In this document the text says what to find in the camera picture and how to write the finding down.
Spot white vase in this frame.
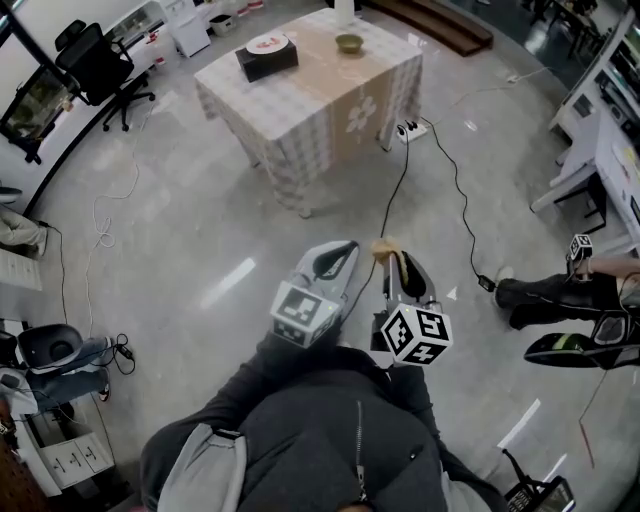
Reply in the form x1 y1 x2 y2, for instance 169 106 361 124
333 0 358 27

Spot white rack with grid cloth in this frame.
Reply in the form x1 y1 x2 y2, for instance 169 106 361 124
529 99 640 256

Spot black box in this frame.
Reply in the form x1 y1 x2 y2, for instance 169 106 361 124
235 42 300 84

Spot white power strip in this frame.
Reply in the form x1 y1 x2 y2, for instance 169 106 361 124
396 121 430 147

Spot person's dark clothed torso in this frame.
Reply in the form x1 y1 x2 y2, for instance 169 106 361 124
234 344 451 512

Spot white bin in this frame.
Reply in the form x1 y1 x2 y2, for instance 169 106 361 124
208 13 236 37

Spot black office chair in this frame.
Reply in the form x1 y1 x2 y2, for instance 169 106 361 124
53 19 156 134

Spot black screen device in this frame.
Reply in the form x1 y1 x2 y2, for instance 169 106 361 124
502 448 577 512

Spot gray round appliance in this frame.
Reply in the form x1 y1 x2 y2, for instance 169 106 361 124
17 323 85 374

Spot person's left forearm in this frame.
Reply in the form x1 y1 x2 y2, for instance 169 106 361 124
142 332 311 481

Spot white round plate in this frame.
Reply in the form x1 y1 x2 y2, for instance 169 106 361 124
245 31 291 56

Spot white looped floor cable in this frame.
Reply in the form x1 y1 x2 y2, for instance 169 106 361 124
84 97 154 346

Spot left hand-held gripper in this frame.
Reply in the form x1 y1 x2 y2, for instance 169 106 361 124
269 239 362 350

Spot brown ceramic bowl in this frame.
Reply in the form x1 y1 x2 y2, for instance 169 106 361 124
334 33 365 56

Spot white water dispenser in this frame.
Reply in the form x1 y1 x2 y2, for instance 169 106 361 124
159 0 212 59

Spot long white floor cable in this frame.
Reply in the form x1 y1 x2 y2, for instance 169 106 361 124
439 67 551 119

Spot low white drawer unit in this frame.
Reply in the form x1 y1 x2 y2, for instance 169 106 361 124
38 432 115 490

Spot brown wooden step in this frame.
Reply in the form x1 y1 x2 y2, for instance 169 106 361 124
367 0 495 57

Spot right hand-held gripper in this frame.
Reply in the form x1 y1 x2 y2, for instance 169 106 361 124
369 251 454 368

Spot beige loofah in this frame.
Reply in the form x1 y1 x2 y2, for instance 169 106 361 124
370 237 425 295

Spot person's right forearm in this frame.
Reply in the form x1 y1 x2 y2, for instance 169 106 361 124
387 364 501 501

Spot black cable with adapter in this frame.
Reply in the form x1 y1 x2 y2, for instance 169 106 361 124
423 117 497 293

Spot table with checkered cloth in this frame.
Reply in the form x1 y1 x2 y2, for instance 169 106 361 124
193 6 424 219

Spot clear jug with red label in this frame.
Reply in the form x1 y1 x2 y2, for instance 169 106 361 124
143 33 177 69

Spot red cable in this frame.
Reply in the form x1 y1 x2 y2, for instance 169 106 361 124
578 369 609 469

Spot white drawer cabinet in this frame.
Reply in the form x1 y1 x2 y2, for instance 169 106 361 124
0 248 44 292

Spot gray shoulder strap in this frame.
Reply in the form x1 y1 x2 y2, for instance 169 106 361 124
157 422 249 512
439 464 506 512

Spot black tether cable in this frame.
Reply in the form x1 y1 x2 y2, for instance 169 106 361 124
364 127 411 301

